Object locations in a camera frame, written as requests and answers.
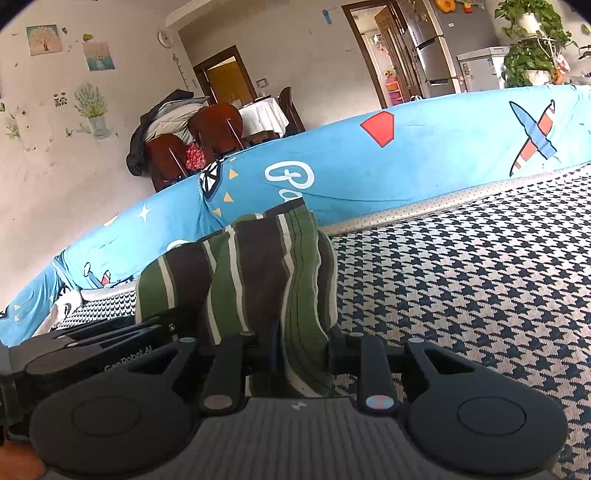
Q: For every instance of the red floral cloth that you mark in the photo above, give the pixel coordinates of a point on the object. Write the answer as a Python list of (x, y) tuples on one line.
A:
[(194, 157)]

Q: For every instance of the blue flower wall picture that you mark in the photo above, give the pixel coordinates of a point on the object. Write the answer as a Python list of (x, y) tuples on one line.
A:
[(98, 56)]

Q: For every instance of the white chest freezer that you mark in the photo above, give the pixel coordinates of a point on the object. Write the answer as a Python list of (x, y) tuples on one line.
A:
[(482, 70)]

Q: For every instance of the blue printed sofa cover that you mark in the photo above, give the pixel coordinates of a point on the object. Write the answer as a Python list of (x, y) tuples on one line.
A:
[(438, 152)]

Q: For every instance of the white round wall clock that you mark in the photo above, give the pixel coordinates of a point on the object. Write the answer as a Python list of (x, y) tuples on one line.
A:
[(165, 38)]

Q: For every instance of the dark dining chair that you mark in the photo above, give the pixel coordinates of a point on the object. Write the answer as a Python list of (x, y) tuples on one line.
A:
[(291, 111)]

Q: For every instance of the brown door frame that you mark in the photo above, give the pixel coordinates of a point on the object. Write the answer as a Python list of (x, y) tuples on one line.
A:
[(362, 50)]

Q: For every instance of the table with white cloth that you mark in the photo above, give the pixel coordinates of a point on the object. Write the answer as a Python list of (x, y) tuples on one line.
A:
[(263, 114)]

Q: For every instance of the pink tree wall picture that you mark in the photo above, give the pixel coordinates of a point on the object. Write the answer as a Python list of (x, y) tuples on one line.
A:
[(44, 39)]

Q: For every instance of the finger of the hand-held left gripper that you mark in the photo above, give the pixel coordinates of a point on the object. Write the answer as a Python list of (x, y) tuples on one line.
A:
[(115, 333)]

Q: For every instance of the houndstooth sofa mat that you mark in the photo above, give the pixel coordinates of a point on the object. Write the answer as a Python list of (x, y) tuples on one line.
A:
[(461, 286)]

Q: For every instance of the lavender pot wall sticker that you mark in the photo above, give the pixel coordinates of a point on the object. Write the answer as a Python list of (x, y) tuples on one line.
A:
[(92, 111)]

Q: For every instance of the pink plush toy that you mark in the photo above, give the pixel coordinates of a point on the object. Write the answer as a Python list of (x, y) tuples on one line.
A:
[(559, 65)]

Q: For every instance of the orange toy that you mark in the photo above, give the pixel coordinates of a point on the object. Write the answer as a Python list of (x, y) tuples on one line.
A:
[(445, 4)]

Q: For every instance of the silver fridge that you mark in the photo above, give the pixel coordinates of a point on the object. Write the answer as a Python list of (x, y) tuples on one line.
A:
[(429, 46)]

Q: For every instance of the yellow wooden door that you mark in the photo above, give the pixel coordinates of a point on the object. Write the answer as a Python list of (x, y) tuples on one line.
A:
[(228, 78)]

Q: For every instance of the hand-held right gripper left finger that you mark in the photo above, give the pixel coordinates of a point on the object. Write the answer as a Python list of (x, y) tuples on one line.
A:
[(265, 355)]

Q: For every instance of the green brown striped t-shirt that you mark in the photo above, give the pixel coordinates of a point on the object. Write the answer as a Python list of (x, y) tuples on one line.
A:
[(258, 267)]

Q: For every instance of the brown wooden chair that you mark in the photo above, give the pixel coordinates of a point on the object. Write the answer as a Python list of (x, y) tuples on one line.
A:
[(168, 160), (217, 130)]

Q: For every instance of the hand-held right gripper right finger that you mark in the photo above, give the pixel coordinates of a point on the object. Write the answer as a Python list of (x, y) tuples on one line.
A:
[(336, 353)]

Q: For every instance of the pink plastic drawer unit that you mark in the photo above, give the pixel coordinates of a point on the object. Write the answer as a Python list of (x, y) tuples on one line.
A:
[(392, 88)]

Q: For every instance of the leafy potted plant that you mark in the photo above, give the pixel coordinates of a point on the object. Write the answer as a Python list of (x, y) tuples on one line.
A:
[(535, 41)]

